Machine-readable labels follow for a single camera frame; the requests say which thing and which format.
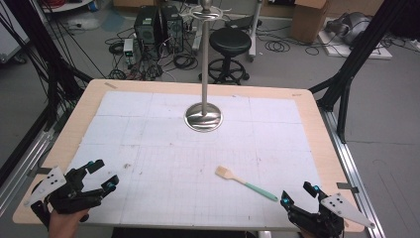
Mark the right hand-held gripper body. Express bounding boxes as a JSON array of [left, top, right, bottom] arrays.
[[287, 192, 377, 238]]

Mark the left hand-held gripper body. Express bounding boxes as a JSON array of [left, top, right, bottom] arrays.
[[23, 166, 104, 229]]

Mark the wooden spatula teal handle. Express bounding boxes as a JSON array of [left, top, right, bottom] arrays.
[[215, 166, 279, 202]]

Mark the metal utensil stand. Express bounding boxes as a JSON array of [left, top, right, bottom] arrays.
[[183, 0, 232, 134]]

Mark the person's right hand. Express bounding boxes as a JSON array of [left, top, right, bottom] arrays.
[[297, 228, 319, 238]]

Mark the person's left hand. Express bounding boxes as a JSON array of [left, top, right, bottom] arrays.
[[49, 207, 91, 238]]

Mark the black tape piece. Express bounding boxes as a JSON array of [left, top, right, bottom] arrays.
[[336, 181, 360, 194], [28, 167, 53, 177]]

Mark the white grid mat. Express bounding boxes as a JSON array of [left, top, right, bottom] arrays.
[[46, 90, 335, 231]]

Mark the small grey power supply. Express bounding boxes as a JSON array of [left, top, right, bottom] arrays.
[[123, 38, 136, 65]]

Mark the black computer tower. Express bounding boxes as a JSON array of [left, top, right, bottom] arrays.
[[160, 4, 184, 55], [133, 5, 162, 54]]

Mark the white flat board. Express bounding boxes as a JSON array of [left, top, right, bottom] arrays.
[[317, 18, 394, 60]]

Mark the grey bag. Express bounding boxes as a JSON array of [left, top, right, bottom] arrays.
[[325, 12, 372, 46]]

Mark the cardboard box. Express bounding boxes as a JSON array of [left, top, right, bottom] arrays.
[[290, 0, 331, 44]]

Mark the black round stool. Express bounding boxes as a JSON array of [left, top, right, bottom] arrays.
[[198, 27, 253, 85]]

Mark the white stand pole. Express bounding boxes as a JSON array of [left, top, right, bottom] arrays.
[[248, 0, 263, 62]]

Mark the aluminium rail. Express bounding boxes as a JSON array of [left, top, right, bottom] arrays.
[[0, 127, 57, 217], [319, 108, 386, 238]]

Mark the black metal frame strut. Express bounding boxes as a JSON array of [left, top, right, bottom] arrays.
[[308, 0, 410, 144], [0, 0, 94, 132]]

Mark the tangle of black cables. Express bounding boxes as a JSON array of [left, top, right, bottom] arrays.
[[104, 28, 199, 81]]

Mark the black cable coil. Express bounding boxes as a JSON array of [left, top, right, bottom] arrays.
[[263, 39, 291, 54]]

